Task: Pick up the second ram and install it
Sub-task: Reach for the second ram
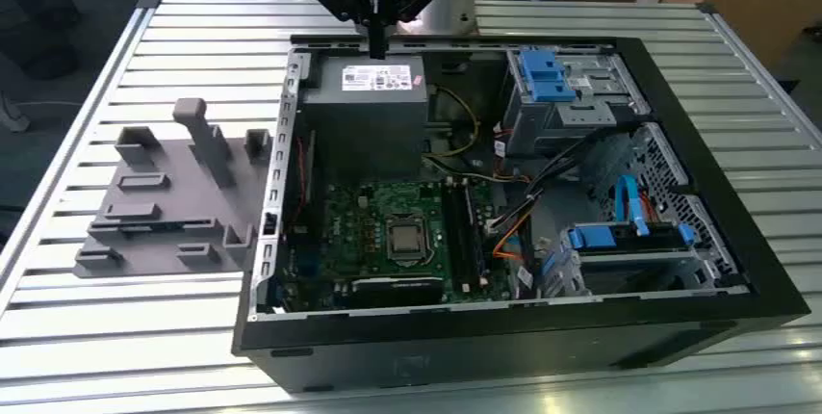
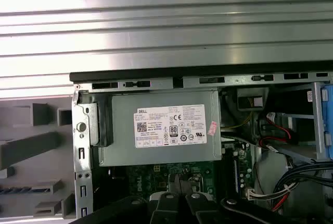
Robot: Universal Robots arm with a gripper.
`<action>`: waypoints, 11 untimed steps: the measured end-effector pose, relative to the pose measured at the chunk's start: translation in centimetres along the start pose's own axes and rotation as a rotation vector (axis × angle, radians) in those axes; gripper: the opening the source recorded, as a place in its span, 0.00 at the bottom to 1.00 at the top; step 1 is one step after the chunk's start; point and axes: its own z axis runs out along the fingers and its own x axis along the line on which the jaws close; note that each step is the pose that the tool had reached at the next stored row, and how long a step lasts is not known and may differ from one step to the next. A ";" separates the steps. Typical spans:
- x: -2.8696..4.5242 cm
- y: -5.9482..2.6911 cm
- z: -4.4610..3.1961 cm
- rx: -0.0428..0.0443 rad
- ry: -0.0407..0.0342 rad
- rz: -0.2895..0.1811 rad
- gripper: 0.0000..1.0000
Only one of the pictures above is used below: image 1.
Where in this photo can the black RAM slot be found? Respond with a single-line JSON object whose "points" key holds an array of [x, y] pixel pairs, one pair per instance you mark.
{"points": [[463, 231], [452, 231]]}

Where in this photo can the grey power supply unit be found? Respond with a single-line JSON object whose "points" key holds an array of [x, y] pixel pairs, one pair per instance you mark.
{"points": [[365, 130]]}

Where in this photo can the metal drive cage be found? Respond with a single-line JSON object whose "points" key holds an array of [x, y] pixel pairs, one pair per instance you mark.
{"points": [[578, 115]]}

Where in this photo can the green motherboard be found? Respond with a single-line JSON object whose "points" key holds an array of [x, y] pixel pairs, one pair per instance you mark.
{"points": [[349, 221]]}

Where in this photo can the black mesh bin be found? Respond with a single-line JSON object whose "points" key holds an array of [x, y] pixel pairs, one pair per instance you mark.
{"points": [[39, 24]]}

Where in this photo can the silver CPU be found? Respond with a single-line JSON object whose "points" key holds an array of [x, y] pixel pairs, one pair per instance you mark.
{"points": [[406, 239]]}

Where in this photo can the CPU socket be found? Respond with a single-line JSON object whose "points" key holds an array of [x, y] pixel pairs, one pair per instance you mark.
{"points": [[431, 240]]}

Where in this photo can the grey parts rack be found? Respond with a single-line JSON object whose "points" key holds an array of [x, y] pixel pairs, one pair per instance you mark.
{"points": [[173, 202]]}

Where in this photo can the white furniture foot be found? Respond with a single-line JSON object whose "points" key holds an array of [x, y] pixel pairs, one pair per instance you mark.
{"points": [[12, 118]]}

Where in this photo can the hard disk in blue carrier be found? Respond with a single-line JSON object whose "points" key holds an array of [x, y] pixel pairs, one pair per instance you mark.
{"points": [[594, 238]]}

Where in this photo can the black graphics card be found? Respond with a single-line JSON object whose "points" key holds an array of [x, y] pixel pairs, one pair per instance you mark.
{"points": [[398, 291]]}

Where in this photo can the black PC case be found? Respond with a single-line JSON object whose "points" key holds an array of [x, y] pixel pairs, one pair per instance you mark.
{"points": [[514, 351]]}

